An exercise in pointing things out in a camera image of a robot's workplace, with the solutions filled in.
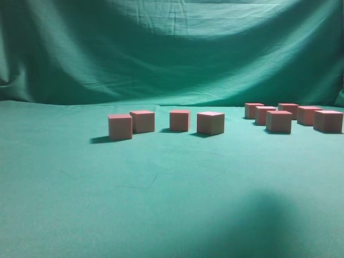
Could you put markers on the pink cube column edge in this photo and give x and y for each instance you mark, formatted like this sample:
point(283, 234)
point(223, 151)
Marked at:
point(180, 120)

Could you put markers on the pink cube column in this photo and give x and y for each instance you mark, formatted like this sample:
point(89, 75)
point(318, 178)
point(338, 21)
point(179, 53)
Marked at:
point(261, 114)
point(328, 121)
point(250, 110)
point(305, 115)
point(143, 121)
point(120, 126)
point(279, 121)
point(210, 123)

